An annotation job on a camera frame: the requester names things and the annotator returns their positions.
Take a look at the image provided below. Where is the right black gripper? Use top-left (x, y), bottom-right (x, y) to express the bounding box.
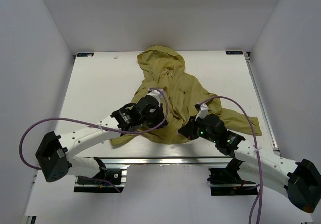
top-left (178, 115), bottom-right (218, 143)

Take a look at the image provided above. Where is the olive green hooded jacket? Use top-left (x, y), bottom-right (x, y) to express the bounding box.
top-left (111, 45), bottom-right (252, 145)

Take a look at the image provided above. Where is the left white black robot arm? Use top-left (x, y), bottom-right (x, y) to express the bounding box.
top-left (35, 90), bottom-right (167, 183)

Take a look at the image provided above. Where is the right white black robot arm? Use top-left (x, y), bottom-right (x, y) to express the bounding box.
top-left (178, 114), bottom-right (320, 213)

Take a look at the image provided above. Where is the right blue table label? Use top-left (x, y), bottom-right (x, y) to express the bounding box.
top-left (225, 50), bottom-right (243, 55)

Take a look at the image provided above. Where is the blue table label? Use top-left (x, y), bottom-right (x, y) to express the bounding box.
top-left (225, 50), bottom-right (243, 55)
top-left (76, 52), bottom-right (94, 57)

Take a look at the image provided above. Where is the left blue table label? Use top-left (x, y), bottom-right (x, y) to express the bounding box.
top-left (76, 52), bottom-right (94, 57)

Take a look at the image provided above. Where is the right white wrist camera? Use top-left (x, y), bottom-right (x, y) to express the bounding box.
top-left (195, 103), bottom-right (209, 120)

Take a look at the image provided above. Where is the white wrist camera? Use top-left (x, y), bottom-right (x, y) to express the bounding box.
top-left (148, 88), bottom-right (163, 106)
top-left (195, 103), bottom-right (209, 120)

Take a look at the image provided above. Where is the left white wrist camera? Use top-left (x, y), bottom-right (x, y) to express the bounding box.
top-left (148, 88), bottom-right (163, 106)

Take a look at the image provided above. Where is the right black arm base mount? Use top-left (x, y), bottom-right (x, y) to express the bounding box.
top-left (207, 159), bottom-right (258, 196)

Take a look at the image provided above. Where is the aluminium front table rail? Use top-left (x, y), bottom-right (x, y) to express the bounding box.
top-left (75, 156), bottom-right (281, 165)

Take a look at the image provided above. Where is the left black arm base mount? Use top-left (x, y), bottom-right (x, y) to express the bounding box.
top-left (74, 157), bottom-right (126, 194)

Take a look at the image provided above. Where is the aluminium right side rail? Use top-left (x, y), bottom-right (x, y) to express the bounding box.
top-left (243, 52), bottom-right (280, 151)

